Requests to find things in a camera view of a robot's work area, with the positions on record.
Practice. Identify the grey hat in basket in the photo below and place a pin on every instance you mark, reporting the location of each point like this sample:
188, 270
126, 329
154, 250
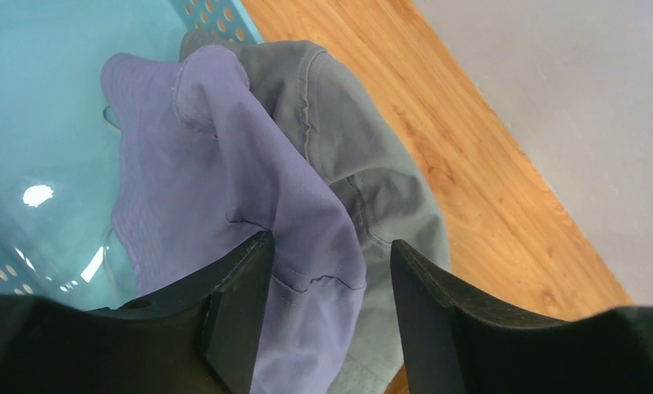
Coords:
331, 120

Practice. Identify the lavender hat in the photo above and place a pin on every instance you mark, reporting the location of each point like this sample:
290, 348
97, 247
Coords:
204, 167

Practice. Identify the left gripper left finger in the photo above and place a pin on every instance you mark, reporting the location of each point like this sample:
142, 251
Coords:
199, 334

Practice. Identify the light blue plastic basket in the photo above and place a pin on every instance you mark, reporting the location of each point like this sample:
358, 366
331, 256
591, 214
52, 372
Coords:
59, 145

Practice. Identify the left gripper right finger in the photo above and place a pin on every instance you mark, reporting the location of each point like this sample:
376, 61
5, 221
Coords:
457, 338

